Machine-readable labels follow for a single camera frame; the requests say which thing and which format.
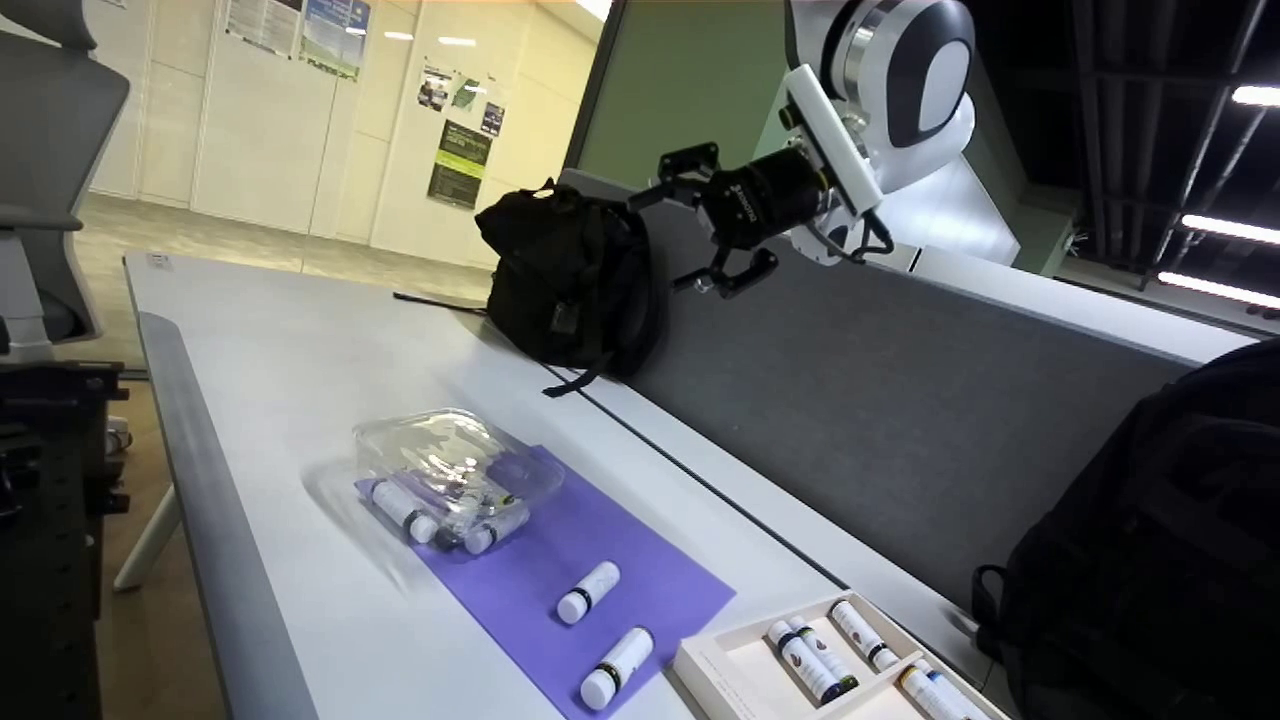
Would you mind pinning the grey office chair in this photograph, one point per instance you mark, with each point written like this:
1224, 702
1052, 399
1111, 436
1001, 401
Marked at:
59, 113

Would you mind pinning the white bottle in container front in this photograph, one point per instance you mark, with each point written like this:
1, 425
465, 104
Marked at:
492, 530

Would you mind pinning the white bottle on mat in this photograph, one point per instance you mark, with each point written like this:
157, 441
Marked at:
613, 670
586, 593

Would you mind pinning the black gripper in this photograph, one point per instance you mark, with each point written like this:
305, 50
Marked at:
746, 205

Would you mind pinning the white bottle in container middle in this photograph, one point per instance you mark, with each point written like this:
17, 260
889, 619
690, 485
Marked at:
460, 515

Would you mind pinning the wall poster top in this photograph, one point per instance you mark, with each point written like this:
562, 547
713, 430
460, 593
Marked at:
320, 34

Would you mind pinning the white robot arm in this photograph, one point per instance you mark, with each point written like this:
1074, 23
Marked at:
873, 97

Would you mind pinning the white bottle in container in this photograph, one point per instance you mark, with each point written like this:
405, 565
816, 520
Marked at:
405, 511
460, 515
492, 530

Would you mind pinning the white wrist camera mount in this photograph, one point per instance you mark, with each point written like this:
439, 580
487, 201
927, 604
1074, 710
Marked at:
829, 142

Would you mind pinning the white bottle on mat front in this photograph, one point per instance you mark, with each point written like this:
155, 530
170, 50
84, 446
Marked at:
613, 670

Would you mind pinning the purple mat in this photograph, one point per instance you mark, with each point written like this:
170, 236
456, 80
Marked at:
514, 593

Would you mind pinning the black backpack at right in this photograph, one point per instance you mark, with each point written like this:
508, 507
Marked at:
1148, 589

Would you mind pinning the black equipment rack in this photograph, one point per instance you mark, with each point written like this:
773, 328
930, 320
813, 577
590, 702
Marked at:
52, 497

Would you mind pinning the clear plastic container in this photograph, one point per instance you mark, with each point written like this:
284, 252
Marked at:
443, 457

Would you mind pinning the green black wall poster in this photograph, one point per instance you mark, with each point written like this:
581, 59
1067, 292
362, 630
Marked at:
456, 167

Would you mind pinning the white bottle in tray right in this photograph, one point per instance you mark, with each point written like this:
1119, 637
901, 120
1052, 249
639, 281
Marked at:
937, 698

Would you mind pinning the white bottle in tray middle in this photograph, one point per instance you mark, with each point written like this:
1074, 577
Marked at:
873, 649

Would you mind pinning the white compartment tray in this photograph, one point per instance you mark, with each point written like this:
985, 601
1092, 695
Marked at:
739, 679

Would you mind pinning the white bottle in tray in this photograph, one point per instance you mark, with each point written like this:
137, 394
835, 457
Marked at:
873, 649
937, 698
807, 658

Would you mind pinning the grey desk partition panel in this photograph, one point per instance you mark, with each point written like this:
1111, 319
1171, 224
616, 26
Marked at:
927, 415

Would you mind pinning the white bottle in container left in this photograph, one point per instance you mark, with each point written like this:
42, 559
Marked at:
405, 511

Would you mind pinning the white bottle in tray left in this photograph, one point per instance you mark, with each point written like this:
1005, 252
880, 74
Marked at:
807, 658

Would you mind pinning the black backpack on table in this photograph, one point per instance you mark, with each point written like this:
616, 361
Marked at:
575, 281

